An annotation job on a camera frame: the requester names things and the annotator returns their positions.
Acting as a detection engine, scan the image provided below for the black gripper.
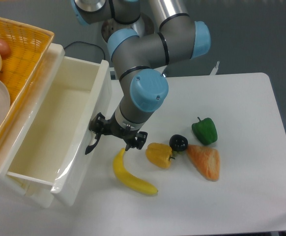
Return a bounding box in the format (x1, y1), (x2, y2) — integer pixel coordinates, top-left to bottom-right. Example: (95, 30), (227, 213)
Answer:
(88, 112), (148, 151)

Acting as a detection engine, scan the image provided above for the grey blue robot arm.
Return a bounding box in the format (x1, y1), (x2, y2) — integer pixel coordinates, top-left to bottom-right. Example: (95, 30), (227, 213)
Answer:
(71, 0), (211, 149)

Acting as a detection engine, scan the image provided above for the white drawer cabinet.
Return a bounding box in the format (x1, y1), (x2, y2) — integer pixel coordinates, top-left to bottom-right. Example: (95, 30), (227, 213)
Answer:
(0, 43), (65, 208)

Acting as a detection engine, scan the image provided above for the yellow banana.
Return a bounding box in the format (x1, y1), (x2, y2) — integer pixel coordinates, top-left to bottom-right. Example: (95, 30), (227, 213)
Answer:
(113, 148), (158, 196)

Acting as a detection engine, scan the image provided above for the yellow bell pepper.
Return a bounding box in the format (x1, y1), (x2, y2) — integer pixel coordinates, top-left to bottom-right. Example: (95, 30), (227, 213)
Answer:
(145, 143), (172, 169)

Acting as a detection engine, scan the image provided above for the black round toy fruit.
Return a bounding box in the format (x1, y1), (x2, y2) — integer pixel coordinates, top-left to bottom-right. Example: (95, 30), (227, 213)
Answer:
(169, 134), (188, 152)

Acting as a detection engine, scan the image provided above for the green bell pepper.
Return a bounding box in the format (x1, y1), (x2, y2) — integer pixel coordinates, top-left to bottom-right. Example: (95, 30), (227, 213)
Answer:
(191, 117), (218, 146)

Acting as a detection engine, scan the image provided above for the yellow woven basket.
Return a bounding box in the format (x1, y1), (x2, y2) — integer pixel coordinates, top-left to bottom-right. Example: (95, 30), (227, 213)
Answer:
(0, 17), (55, 141)

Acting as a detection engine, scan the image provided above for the pink peach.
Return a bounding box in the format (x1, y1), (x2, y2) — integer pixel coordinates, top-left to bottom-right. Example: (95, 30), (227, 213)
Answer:
(0, 39), (11, 58)

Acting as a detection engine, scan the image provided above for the black cable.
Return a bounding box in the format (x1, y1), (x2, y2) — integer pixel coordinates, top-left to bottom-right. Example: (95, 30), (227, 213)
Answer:
(63, 41), (106, 62)

